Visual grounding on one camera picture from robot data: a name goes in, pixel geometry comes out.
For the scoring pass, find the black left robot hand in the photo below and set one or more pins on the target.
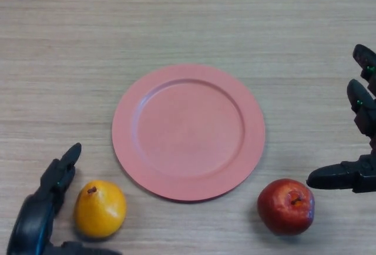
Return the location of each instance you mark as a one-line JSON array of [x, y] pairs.
[[32, 219]]

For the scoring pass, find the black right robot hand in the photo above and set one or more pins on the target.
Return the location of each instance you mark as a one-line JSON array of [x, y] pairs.
[[335, 178]]

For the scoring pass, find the yellow pear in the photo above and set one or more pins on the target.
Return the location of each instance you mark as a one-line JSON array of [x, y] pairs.
[[100, 212]]

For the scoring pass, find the pink round plate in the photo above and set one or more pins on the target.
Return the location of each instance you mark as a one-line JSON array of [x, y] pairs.
[[188, 133]]

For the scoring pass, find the red apple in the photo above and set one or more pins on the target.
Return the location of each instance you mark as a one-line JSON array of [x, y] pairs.
[[277, 211]]

